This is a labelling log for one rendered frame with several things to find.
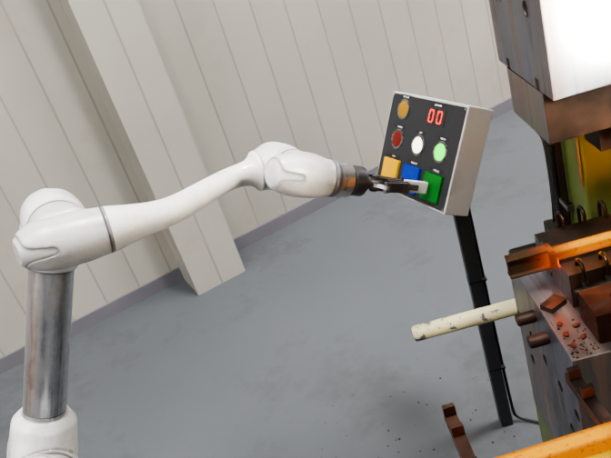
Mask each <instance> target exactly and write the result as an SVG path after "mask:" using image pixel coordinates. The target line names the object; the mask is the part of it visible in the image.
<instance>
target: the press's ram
mask: <svg viewBox="0 0 611 458"><path fill-rule="evenodd" d="M488 1H489V6H490V11H491V16H492V22H493V27H494V33H495V39H496V48H497V53H498V59H499V61H500V62H501V63H503V64H504V65H506V66H507V67H510V68H511V70H513V71H514V72H515V73H517V74H518V75H520V76H521V77H522V78H524V79H525V80H526V81H527V82H528V83H529V84H531V85H532V86H534V87H535V88H537V89H540V91H541V92H542V93H543V94H545V95H546V96H548V97H549V98H550V99H552V100H553V101H555V100H559V99H562V98H565V97H569V96H571V95H577V94H580V93H583V92H586V91H589V90H593V89H596V88H599V87H602V86H605V85H611V0H488Z"/></svg>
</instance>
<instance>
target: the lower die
mask: <svg viewBox="0 0 611 458"><path fill-rule="evenodd" d="M607 216H608V217H607V218H605V217H604V216H603V215H601V216H598V217H595V218H592V219H588V220H586V221H587V223H586V224H583V221H582V222H578V223H575V224H569V225H566V229H565V230H563V228H562V227H559V228H556V229H552V230H549V231H545V232H543V233H539V234H535V240H536V246H540V245H542V244H546V243H548V244H549V245H550V246H551V247H552V246H555V245H559V244H564V243H568V242H571V241H575V240H578V239H581V238H585V237H588V236H591V235H595V234H601V233H604V232H607V231H611V214H608V215H607ZM599 252H604V253H605V254H606V257H607V259H608V262H609V265H610V273H611V244H605V245H602V246H598V247H595V248H592V249H588V250H585V251H582V252H578V253H574V254H569V255H565V256H562V257H558V258H557V263H558V268H556V269H553V270H552V269H549V270H547V272H548V273H549V275H550V276H551V277H552V275H553V277H552V279H553V280H554V281H555V283H556V284H557V286H558V287H559V289H560V290H561V291H562V293H563V294H564V295H565V297H566V299H567V300H568V302H569V303H571V305H572V306H573V308H574V307H578V306H579V303H577V302H575V300H574V298H573V295H572V289H573V288H576V287H578V286H582V282H583V278H582V272H581V268H580V265H578V266H575V259H576V258H580V259H581V260H582V262H583V264H584V266H585V268H586V279H587V281H588V283H589V284H591V283H595V282H598V281H602V280H605V279H606V266H605V262H604V259H601V260H599V259H598V253H599ZM551 273H552V275H551Z"/></svg>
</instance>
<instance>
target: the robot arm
mask: <svg viewBox="0 0 611 458"><path fill-rule="evenodd" d="M403 180H404V177H402V176H400V179H397V178H396V177H388V176H382V175H376V174H370V173H368V172H367V170H366V169H365V168H364V167H363V166H360V165H352V164H351V163H349V162H345V161H337V160H333V159H331V160H330V159H326V158H324V157H322V156H320V155H317V154H312V153H307V152H302V151H299V150H298V149H297V148H295V147H293V146H291V145H289V144H283V143H279V142H268V143H265V144H261V145H260V146H258V147H257V148H256V149H255V150H253V151H251V152H249V153H248V155H247V158H246V159H245V160H244V161H243V162H241V163H239V164H235V165H232V166H230V167H227V168H226V169H223V170H221V171H219V172H217V173H215V174H212V175H210V176H208V177H207V178H205V179H203V180H201V181H199V182H197V183H195V184H193V185H191V186H189V187H187V188H186V189H184V190H182V191H180V192H178V193H176V194H172V195H170V196H168V197H166V198H163V199H159V200H156V201H152V202H146V203H140V204H122V205H108V206H100V207H95V208H88V209H85V208H84V206H83V205H82V204H81V202H80V201H79V200H78V199H77V198H76V197H75V196H74V195H72V194H71V193H69V192H67V191H66V190H63V189H57V188H44V189H40V190H38V191H36V192H34V193H32V194H30V195H29V196H28V197H27V198H26V199H25V201H24V202H23V204H22V207H21V210H20V225H19V231H18V232H17V233H16V234H15V236H14V239H13V241H12V246H13V249H14V252H15V257H16V259H17V261H18V263H19V264H20V265H21V266H22V267H24V268H26V269H27V270H28V275H27V298H26V322H25V369H24V393H23V407H22V408H21V409H20V410H19V411H18V412H17V413H16V414H15V415H14V416H13V418H12V420H11V424H10V432H9V439H8V444H7V452H6V458H78V436H77V417H76V414H75V412H74V411H73V410H72V409H71V408H70V407H69V406H68V405H67V388H68V373H69V356H70V340H71V323H72V307H73V291H74V274H75V269H76V268H77V266H78V265H79V264H84V263H87V262H91V261H94V260H95V259H98V258H100V257H102V256H105V255H107V254H111V253H113V252H116V251H118V250H120V249H122V248H124V247H126V246H128V245H130V244H132V243H134V242H136V241H139V240H141V239H143V238H145V237H147V236H148V235H151V234H154V233H157V232H159V231H161V230H164V229H166V228H167V227H170V226H172V225H174V224H177V223H179V222H181V221H183V220H185V219H186V218H188V217H190V216H191V215H193V214H195V213H196V212H198V211H199V210H201V209H203V208H204V207H206V206H207V205H209V204H211V203H212V202H213V201H214V200H216V199H217V198H219V197H220V196H222V195H223V194H225V193H227V192H229V191H231V190H233V189H236V188H238V187H243V186H253V187H254V188H256V189H257V190H258V191H263V190H274V191H276V192H278V193H280V194H284V195H287V196H293V197H301V198H318V197H322V196H327V197H343V198H347V197H348V196H349V195H352V196H361V195H363V194H364V193H365V192H366V191H367V189H369V191H371V192H376V191H380V192H383V193H385V194H388V193H403V194H409V193H418V194H426V191H427V187H428V183H427V182H423V181H414V180H406V179H405V180H404V182H403Z"/></svg>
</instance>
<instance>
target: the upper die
mask: <svg viewBox="0 0 611 458"><path fill-rule="evenodd" d="M506 70H507V75H508V81H509V86H510V92H511V97H512V103H513V108H514V112H515V113H516V114H517V115H518V116H519V117H520V118H521V119H523V120H524V121H525V122H526V123H527V124H528V125H529V126H530V127H531V128H533V129H534V130H535V131H536V132H537V133H538V134H539V135H540V136H541V137H542V138H544V139H545V140H546V141H547V142H548V143H549V144H555V143H558V142H561V141H565V140H567V139H571V138H574V137H578V136H580V135H584V134H589V133H593V132H595V131H599V130H602V129H606V128H608V127H611V85H605V86H602V87H599V88H596V89H593V90H589V91H586V92H583V93H580V94H577V95H571V96H569V97H565V98H562V99H559V100H555V101H553V100H552V99H550V98H549V97H548V96H546V95H545V94H543V93H542V92H541V91H540V89H537V88H535V87H534V86H532V85H531V84H529V83H528V82H527V81H526V80H525V79H524V78H522V77H521V76H520V75H518V74H517V73H515V72H514V71H513V70H511V68H510V67H507V68H506Z"/></svg>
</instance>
